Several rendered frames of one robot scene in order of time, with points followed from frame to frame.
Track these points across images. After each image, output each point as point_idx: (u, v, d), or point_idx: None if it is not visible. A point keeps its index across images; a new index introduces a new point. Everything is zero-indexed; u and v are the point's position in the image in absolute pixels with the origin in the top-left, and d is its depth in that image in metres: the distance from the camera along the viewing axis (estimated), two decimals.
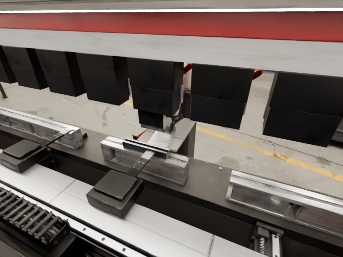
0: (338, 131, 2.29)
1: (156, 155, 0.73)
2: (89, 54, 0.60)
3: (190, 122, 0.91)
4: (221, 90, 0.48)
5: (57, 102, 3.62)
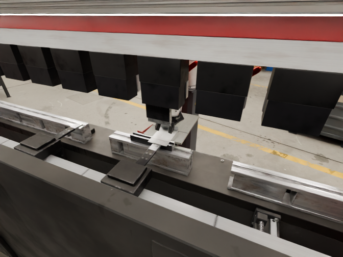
0: (336, 129, 2.34)
1: (163, 147, 0.78)
2: (101, 52, 0.65)
3: (193, 118, 0.96)
4: (223, 85, 0.54)
5: (60, 101, 3.68)
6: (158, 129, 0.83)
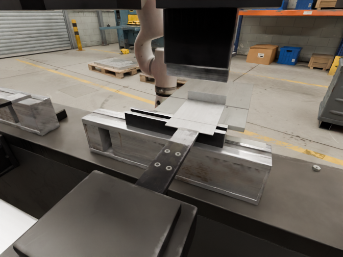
0: None
1: (200, 139, 0.34)
2: None
3: (245, 86, 0.51)
4: None
5: (50, 94, 3.23)
6: None
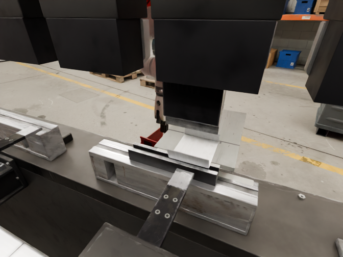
0: None
1: (196, 177, 0.38)
2: None
3: (238, 116, 0.56)
4: None
5: (51, 98, 3.27)
6: (162, 130, 0.82)
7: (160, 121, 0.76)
